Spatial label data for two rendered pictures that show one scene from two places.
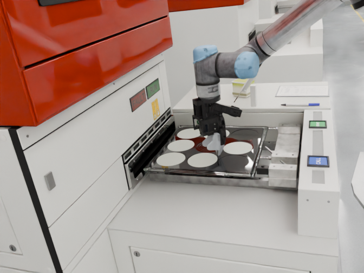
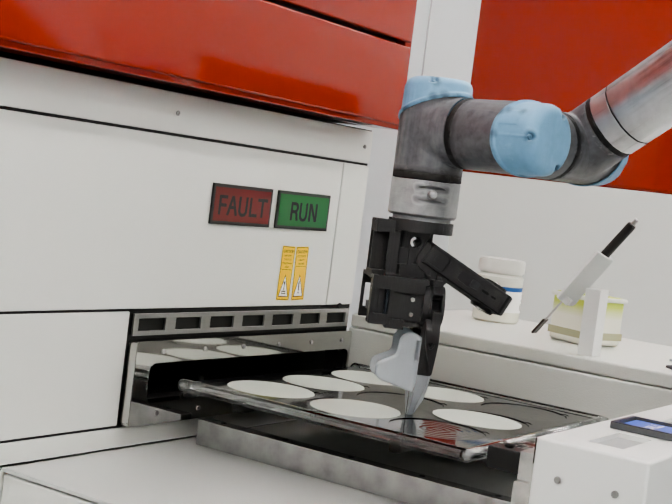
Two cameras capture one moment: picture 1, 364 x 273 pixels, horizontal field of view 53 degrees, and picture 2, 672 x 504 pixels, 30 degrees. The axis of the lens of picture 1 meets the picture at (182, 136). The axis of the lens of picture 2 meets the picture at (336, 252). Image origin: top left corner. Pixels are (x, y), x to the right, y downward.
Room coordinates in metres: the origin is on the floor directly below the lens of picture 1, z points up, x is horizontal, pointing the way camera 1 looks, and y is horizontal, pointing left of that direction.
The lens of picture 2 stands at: (-0.26, -0.28, 1.14)
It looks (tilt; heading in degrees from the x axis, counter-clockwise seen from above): 3 degrees down; 11
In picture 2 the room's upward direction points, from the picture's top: 7 degrees clockwise
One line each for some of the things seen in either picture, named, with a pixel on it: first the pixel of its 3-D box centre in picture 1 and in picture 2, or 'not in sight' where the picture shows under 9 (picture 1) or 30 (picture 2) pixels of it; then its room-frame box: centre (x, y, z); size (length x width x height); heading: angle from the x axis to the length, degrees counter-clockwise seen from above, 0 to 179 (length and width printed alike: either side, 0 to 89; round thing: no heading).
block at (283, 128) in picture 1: (289, 128); not in sight; (1.25, -0.41, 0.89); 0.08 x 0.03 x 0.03; 68
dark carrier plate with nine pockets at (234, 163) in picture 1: (209, 147); (399, 402); (1.18, -0.09, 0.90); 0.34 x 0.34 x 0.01; 68
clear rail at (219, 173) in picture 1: (195, 171); (314, 417); (1.01, -0.03, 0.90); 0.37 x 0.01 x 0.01; 68
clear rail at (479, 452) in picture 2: (260, 148); (542, 436); (1.11, -0.26, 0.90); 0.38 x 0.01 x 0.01; 158
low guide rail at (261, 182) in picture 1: (219, 180); (384, 480); (1.04, -0.10, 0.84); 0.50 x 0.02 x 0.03; 68
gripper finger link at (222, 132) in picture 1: (220, 131); (426, 334); (1.08, -0.12, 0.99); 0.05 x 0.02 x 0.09; 20
